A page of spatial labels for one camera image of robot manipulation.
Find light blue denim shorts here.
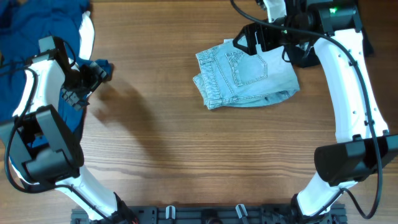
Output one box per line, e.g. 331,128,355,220
193,39,300,110

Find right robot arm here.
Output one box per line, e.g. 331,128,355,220
240,1,397,223

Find blue t-shirt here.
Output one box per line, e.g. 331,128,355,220
1,0,94,121

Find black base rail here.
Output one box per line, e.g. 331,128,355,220
70,204,348,224

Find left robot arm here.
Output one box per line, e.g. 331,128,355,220
1,35,139,223

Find black folded garment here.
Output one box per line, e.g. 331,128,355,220
277,0,375,68

